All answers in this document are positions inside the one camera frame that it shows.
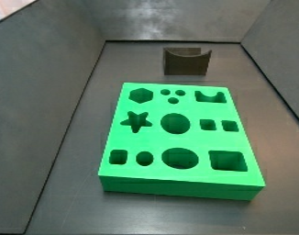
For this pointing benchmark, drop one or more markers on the green foam shape board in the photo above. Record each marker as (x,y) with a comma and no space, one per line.
(178,144)

